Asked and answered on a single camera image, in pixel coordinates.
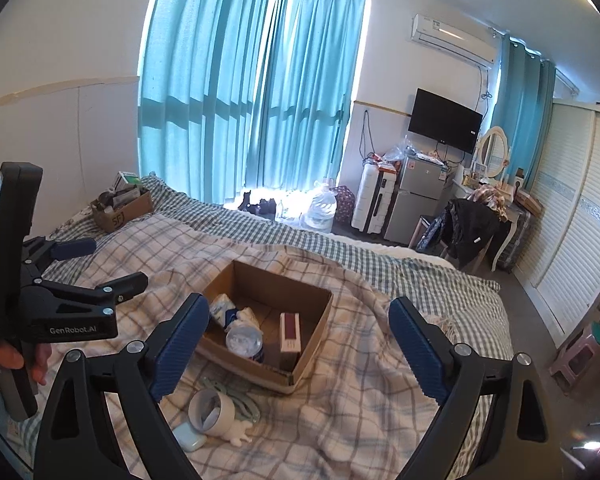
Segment blue patterned cloth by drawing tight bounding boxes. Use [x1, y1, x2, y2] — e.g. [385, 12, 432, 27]
[416, 210, 448, 253]

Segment pale green cord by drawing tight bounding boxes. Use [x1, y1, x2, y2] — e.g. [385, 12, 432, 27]
[200, 377, 261, 423]

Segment brown cloth pile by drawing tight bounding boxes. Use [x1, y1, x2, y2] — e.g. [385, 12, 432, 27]
[472, 185, 511, 221]

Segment black wall cable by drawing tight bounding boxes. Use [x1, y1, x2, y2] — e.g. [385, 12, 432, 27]
[361, 109, 377, 162]

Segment clear plastic bag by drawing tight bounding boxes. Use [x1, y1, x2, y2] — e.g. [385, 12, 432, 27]
[382, 139, 427, 162]

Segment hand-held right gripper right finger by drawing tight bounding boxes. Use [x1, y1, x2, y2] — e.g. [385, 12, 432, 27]
[387, 296, 571, 480]

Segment narrow teal curtain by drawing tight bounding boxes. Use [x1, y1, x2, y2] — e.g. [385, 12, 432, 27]
[492, 35, 557, 193]

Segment dark floral bag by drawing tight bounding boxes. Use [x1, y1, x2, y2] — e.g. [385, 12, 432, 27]
[330, 186, 361, 226]

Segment pink plastic stool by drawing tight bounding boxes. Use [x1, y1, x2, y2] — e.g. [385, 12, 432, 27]
[547, 327, 600, 393]

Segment black wall television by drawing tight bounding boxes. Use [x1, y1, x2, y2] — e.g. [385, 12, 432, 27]
[408, 88, 483, 153]

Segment white crumpled packet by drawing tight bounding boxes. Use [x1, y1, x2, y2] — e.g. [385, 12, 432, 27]
[209, 294, 261, 333]

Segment white oval vanity mirror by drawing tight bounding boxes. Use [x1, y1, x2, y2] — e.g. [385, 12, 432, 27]
[475, 126, 510, 178]

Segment clear plastic bottle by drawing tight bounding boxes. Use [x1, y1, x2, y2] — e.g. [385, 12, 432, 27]
[226, 321, 265, 363]

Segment white suitcase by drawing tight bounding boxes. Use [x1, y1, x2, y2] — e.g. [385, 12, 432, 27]
[351, 164, 400, 235]

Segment red and white small box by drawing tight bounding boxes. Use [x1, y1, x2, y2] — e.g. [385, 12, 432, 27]
[278, 311, 303, 372]

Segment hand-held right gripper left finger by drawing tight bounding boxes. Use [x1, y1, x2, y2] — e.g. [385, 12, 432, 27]
[32, 292, 211, 480]

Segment large clear water jug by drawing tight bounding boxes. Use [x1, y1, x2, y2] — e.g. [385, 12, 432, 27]
[302, 184, 337, 233]

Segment small cluttered cardboard box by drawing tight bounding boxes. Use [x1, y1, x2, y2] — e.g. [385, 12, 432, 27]
[91, 187, 154, 233]

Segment white slatted wardrobe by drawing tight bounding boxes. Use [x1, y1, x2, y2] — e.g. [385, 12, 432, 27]
[512, 100, 600, 346]

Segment teal window curtain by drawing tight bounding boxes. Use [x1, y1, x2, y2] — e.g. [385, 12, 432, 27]
[242, 0, 372, 197]
[139, 0, 273, 207]

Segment white tape roll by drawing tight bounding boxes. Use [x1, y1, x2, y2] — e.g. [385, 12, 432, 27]
[187, 389, 237, 433]

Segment white air conditioner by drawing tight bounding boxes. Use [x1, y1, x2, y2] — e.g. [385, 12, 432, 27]
[410, 12, 500, 67]

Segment open cardboard box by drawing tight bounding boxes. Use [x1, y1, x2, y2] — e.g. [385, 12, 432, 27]
[196, 259, 334, 395]

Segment green checkered bed sheet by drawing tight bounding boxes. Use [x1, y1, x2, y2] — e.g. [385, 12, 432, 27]
[40, 175, 511, 361]

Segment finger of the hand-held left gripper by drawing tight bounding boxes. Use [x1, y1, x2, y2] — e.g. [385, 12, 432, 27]
[22, 271, 149, 318]
[22, 237, 97, 281]

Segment black shoes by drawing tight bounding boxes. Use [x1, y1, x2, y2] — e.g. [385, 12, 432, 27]
[236, 190, 278, 221]

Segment green and white carton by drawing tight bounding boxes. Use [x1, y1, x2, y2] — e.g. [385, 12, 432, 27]
[115, 171, 142, 193]

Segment person's left hand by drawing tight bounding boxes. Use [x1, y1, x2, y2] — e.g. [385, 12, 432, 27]
[0, 345, 52, 387]

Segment white earbuds case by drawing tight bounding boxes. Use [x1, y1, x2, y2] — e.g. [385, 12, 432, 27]
[172, 422, 207, 452]

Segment silver small fridge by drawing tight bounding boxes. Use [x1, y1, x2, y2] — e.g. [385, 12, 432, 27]
[384, 154, 453, 246]

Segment black jacket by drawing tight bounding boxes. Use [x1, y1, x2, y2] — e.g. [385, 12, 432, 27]
[440, 199, 511, 271]

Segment white figurine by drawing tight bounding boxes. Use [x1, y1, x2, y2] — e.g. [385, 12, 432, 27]
[225, 417, 256, 446]

